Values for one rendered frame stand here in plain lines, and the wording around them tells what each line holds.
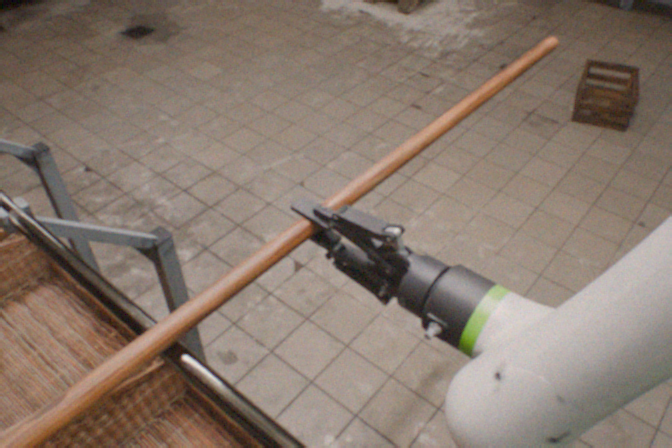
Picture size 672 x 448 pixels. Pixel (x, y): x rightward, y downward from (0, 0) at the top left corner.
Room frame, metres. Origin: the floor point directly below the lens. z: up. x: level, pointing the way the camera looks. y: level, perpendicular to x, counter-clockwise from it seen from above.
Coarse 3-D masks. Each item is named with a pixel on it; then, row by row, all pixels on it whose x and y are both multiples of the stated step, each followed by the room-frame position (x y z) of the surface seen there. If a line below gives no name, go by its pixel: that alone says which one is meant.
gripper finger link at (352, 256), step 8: (344, 248) 0.55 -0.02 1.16; (352, 248) 0.54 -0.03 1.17; (328, 256) 0.53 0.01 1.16; (336, 256) 0.53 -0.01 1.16; (344, 256) 0.53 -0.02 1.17; (352, 256) 0.52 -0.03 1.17; (360, 256) 0.52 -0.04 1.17; (352, 264) 0.52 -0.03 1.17; (360, 264) 0.51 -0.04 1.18; (368, 264) 0.51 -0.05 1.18; (368, 272) 0.49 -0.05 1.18; (376, 280) 0.48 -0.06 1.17; (384, 280) 0.47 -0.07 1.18
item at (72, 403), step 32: (512, 64) 1.04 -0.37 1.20; (480, 96) 0.91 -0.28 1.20; (448, 128) 0.82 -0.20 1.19; (384, 160) 0.70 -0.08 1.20; (352, 192) 0.63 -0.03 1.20; (256, 256) 0.49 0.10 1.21; (224, 288) 0.44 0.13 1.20; (192, 320) 0.40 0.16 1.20; (128, 352) 0.34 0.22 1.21; (160, 352) 0.36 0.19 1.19; (96, 384) 0.31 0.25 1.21; (32, 416) 0.27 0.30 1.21; (64, 416) 0.27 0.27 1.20
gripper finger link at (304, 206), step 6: (300, 198) 0.60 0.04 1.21; (306, 198) 0.60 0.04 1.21; (294, 204) 0.59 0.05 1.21; (300, 204) 0.59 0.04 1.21; (306, 204) 0.59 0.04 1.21; (312, 204) 0.59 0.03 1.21; (294, 210) 0.58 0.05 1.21; (300, 210) 0.57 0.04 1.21; (306, 210) 0.57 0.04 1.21; (312, 210) 0.57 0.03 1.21; (306, 216) 0.56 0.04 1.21; (312, 216) 0.56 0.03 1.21; (318, 222) 0.55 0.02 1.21; (324, 222) 0.55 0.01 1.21; (324, 228) 0.54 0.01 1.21; (330, 228) 0.54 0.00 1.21
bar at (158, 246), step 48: (0, 144) 1.04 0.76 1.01; (0, 192) 0.66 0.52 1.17; (48, 192) 1.09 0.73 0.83; (48, 240) 0.55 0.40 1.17; (96, 240) 0.70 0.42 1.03; (144, 240) 0.77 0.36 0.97; (96, 288) 0.47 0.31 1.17; (192, 336) 0.79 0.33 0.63; (192, 384) 0.33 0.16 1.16; (288, 432) 0.27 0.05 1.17
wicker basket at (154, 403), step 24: (120, 384) 0.57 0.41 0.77; (144, 384) 0.60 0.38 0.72; (168, 384) 0.63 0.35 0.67; (96, 408) 0.52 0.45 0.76; (120, 408) 0.55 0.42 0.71; (144, 408) 0.58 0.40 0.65; (168, 408) 0.62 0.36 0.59; (192, 408) 0.62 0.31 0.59; (216, 408) 0.60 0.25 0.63; (72, 432) 0.48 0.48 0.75; (96, 432) 0.51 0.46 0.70; (120, 432) 0.54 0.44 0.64; (144, 432) 0.56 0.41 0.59; (168, 432) 0.56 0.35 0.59; (192, 432) 0.56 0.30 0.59; (216, 432) 0.56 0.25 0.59; (240, 432) 0.55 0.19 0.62
